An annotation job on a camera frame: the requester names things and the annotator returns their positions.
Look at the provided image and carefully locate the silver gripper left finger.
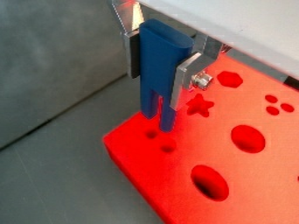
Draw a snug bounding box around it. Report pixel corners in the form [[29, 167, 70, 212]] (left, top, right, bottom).
[[109, 0, 144, 79]]

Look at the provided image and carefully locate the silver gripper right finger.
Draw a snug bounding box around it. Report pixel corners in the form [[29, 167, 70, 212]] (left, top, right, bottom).
[[170, 32, 221, 110]]

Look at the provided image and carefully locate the blue two-pronged peg object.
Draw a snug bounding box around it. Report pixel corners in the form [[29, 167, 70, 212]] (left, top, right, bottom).
[[138, 19, 193, 132]]

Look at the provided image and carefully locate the red shape-sorter board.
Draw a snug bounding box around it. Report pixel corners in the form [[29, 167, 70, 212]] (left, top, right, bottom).
[[102, 55, 299, 224]]

